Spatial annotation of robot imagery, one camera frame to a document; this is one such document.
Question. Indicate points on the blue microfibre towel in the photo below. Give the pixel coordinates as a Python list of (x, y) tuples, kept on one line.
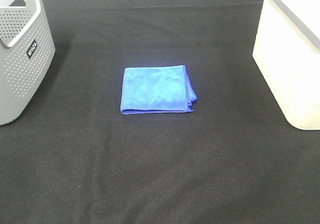
[(156, 90)]

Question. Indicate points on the white plastic storage bin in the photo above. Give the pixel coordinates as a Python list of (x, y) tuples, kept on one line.
[(286, 51)]

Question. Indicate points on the grey perforated plastic basket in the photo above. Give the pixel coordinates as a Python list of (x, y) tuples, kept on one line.
[(27, 50)]

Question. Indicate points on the black table cloth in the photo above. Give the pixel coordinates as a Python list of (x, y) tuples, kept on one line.
[(72, 157)]

